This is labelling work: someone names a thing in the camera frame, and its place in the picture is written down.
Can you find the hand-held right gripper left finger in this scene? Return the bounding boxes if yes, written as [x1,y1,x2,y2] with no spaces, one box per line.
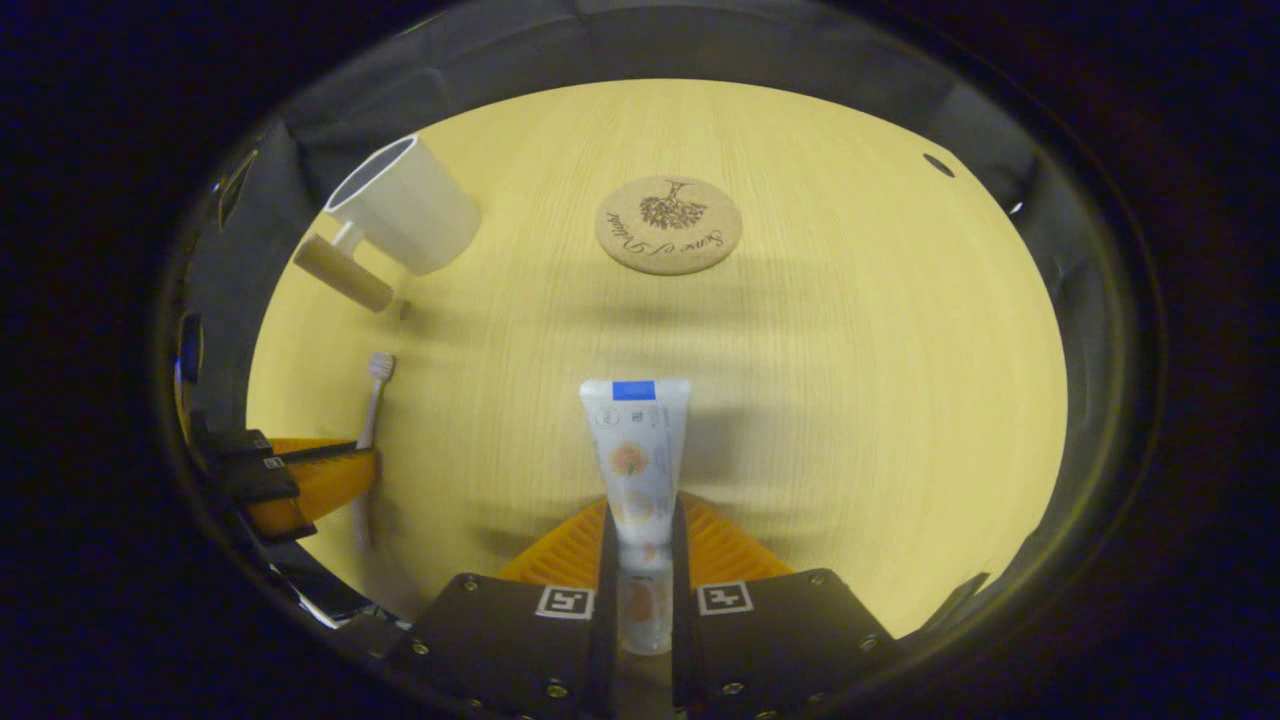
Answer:
[390,500,621,720]

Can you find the white toothbrush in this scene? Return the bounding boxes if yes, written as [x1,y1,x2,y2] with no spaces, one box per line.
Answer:
[350,351,397,554]

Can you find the black backdrop cloth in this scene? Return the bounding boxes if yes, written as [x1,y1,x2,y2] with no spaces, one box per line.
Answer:
[175,0,1121,641]

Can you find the white toothpaste tube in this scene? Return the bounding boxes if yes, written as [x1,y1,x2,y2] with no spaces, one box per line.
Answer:
[580,378,693,657]

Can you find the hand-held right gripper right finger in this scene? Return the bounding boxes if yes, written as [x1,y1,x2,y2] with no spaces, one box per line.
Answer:
[672,493,901,717]

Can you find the round cork coaster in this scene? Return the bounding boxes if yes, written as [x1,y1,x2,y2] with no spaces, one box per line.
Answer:
[595,175,744,277]

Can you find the white cup with wooden handle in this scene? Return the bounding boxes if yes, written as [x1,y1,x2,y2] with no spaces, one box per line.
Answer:
[292,133,483,314]

